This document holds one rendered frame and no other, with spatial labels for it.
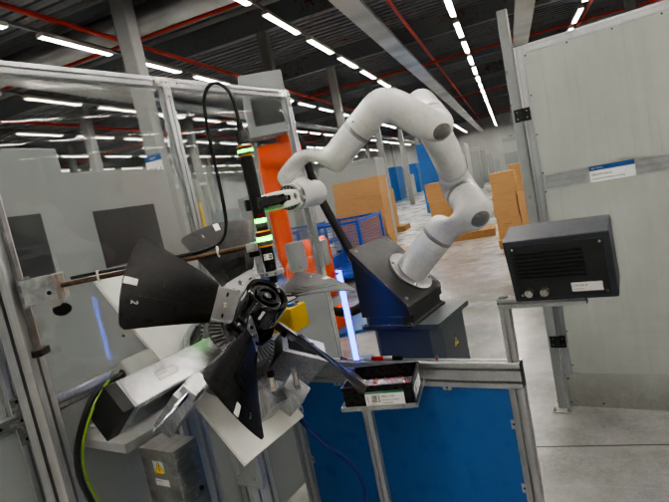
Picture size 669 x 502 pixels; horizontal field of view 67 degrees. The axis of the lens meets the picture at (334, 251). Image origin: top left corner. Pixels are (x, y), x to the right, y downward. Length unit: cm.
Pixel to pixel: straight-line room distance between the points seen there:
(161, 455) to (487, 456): 99
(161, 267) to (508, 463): 119
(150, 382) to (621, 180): 237
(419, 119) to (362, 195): 794
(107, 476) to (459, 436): 118
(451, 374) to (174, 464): 86
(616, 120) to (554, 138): 29
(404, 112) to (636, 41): 162
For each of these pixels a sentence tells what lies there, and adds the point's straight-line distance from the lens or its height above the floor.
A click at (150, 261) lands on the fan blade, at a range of 131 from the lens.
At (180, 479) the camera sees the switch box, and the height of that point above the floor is 76.
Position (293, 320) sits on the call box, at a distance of 188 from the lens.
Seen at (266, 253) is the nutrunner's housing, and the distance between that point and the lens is 144.
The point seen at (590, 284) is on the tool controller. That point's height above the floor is 109.
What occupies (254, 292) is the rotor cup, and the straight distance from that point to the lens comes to 135.
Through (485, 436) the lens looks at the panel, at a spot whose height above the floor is 61.
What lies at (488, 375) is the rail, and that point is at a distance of 165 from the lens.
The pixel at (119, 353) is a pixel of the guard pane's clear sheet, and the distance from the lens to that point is 200.
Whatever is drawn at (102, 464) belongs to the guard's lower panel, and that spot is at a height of 72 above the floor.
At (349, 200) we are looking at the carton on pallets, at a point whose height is 124.
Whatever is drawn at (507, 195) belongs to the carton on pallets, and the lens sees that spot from 878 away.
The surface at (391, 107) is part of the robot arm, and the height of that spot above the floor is 165.
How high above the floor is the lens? 145
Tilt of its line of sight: 6 degrees down
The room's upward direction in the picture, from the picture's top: 12 degrees counter-clockwise
